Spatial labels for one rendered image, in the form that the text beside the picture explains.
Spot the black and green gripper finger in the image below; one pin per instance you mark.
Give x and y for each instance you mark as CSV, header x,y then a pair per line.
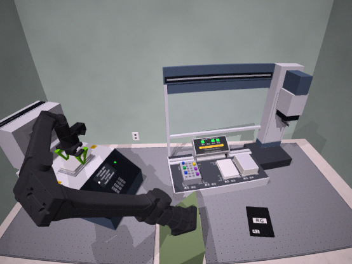
x,y
84,156
61,155

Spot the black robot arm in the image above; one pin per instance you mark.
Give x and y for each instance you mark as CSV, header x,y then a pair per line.
x,y
44,200

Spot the white rectangular block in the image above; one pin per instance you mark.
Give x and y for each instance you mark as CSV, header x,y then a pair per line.
x,y
245,164

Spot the black rectangular pad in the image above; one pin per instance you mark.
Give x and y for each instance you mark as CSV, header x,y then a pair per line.
x,y
259,222

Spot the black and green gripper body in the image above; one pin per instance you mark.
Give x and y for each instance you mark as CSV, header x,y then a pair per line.
x,y
67,145

